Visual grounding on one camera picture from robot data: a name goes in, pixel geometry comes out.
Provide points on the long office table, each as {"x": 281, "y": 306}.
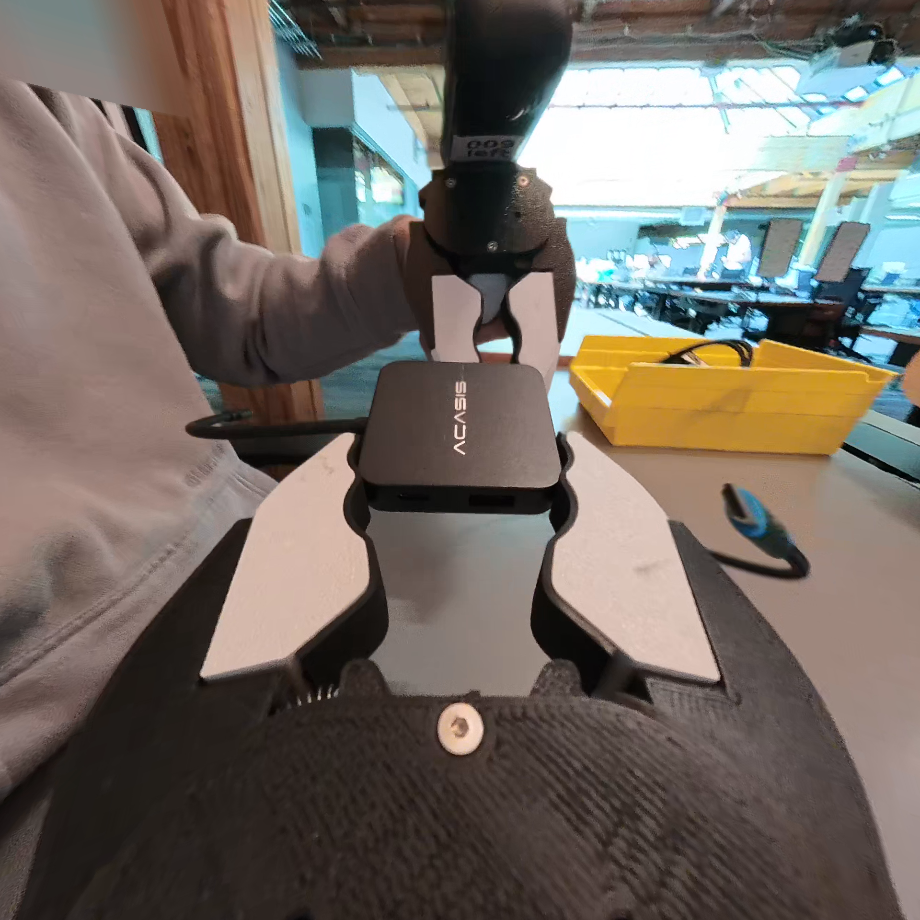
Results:
{"x": 719, "y": 298}

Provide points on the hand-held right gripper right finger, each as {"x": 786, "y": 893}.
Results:
{"x": 625, "y": 575}

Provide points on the wooden post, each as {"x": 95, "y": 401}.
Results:
{"x": 237, "y": 144}

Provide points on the black square adapter hub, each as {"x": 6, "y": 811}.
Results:
{"x": 431, "y": 417}

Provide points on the yellow board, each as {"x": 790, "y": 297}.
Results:
{"x": 719, "y": 417}

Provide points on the person's left hand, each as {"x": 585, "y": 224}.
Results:
{"x": 494, "y": 336}

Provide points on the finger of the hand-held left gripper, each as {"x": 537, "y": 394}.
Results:
{"x": 535, "y": 316}
{"x": 453, "y": 316}

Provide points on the person's left forearm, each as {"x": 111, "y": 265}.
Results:
{"x": 302, "y": 302}

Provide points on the pink cloth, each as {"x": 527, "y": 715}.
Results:
{"x": 86, "y": 395}

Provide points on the grey desk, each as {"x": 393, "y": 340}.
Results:
{"x": 826, "y": 647}

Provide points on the ceiling projector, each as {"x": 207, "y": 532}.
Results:
{"x": 855, "y": 47}

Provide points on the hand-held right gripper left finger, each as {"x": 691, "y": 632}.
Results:
{"x": 287, "y": 560}

